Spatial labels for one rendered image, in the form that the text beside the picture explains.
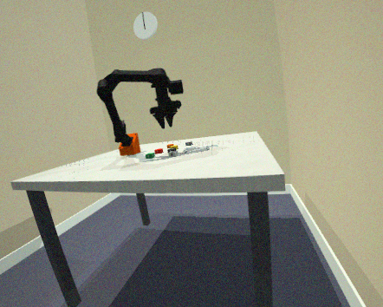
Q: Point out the green block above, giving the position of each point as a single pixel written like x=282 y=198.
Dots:
x=149 y=155

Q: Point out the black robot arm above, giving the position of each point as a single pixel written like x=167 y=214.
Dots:
x=158 y=78

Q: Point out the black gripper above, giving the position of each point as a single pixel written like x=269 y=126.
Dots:
x=162 y=111

